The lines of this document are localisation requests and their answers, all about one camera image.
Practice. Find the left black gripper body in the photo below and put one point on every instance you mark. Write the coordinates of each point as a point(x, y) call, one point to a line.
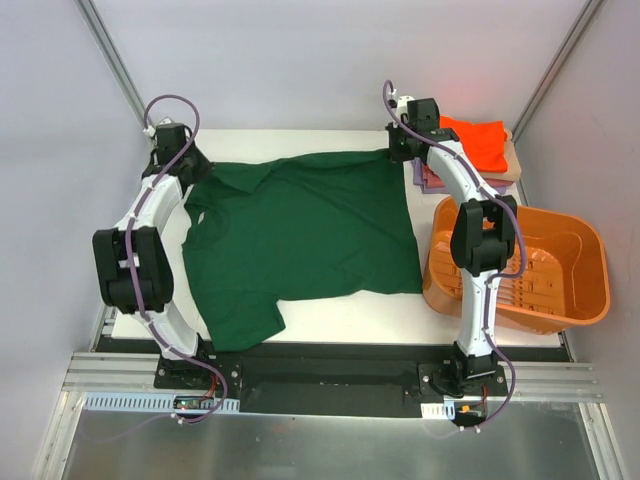
point(198, 167)

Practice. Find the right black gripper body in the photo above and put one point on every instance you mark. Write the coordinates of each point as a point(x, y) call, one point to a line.
point(398, 147)

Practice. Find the dark green t shirt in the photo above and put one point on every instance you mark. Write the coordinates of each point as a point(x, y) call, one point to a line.
point(316, 226)

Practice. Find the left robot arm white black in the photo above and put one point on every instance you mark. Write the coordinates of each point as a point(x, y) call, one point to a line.
point(133, 269)

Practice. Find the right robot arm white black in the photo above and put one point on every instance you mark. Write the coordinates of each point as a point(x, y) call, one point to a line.
point(484, 238)

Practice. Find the folded lavender t shirt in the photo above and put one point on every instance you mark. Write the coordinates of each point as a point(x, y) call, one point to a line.
point(418, 180)

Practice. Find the folded pink t shirt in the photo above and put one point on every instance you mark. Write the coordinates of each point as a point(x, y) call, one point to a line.
point(432, 182)

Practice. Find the folded orange t shirt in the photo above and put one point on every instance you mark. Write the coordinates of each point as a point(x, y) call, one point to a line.
point(483, 143)

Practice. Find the folded beige t shirt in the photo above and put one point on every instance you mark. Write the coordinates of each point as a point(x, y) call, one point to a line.
point(514, 170)

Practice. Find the orange plastic basket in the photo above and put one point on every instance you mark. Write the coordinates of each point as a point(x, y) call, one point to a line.
point(565, 283)

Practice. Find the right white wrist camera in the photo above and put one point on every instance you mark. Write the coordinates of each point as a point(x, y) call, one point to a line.
point(399, 106)

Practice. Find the right aluminium frame post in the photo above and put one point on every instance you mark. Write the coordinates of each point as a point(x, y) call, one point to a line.
point(569, 44)

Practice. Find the aluminium frame post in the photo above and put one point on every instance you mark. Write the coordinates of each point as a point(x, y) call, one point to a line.
point(569, 44)
point(114, 60)

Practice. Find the left aluminium frame post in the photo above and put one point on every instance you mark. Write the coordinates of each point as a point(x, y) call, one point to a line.
point(114, 60)

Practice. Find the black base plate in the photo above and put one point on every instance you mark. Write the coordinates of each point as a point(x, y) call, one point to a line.
point(389, 401)

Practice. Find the left white cable duct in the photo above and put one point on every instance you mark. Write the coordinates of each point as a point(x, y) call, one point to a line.
point(159, 403)

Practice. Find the white cable duct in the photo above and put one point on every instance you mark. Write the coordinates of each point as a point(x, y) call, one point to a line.
point(438, 411)
point(159, 403)

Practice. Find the right white cable duct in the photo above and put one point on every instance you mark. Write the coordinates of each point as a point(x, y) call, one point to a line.
point(438, 411)

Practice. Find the aluminium front rail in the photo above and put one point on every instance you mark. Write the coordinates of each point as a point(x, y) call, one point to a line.
point(116, 372)

